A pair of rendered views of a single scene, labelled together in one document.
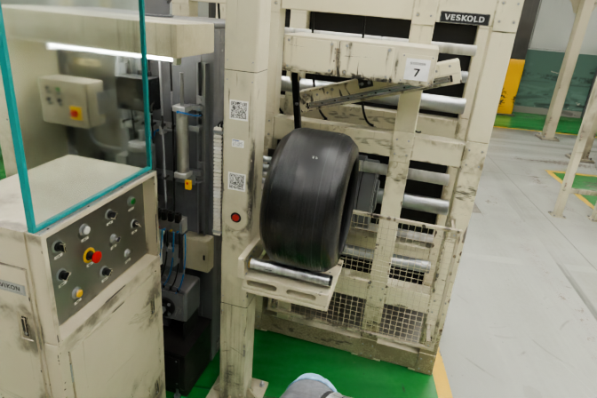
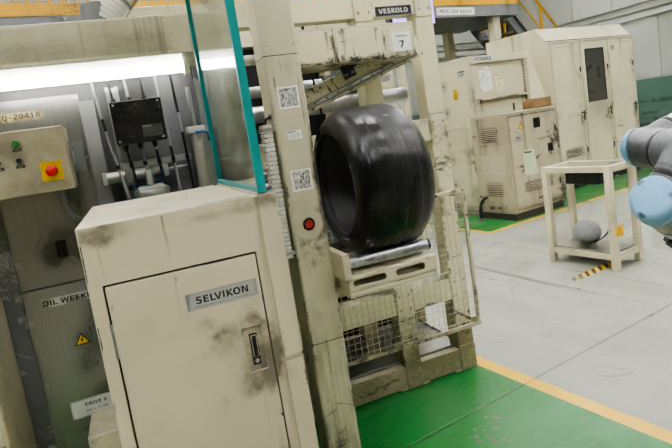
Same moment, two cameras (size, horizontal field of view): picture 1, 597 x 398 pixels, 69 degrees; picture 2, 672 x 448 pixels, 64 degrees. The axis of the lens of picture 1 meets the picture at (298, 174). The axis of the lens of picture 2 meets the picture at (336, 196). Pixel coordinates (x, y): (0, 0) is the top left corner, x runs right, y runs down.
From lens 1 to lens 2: 1.32 m
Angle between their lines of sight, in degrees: 36
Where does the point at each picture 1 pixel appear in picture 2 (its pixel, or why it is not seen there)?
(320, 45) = (315, 36)
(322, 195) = (415, 138)
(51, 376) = (295, 414)
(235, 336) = (339, 382)
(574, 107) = not seen: hidden behind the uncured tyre
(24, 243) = (253, 212)
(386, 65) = (376, 42)
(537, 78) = not seen: hidden behind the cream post
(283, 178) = (374, 137)
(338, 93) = (327, 90)
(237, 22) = (269, 5)
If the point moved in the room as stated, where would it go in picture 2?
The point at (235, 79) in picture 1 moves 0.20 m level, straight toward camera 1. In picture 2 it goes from (278, 64) to (317, 52)
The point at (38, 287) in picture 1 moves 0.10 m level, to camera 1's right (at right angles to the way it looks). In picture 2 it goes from (274, 270) to (313, 258)
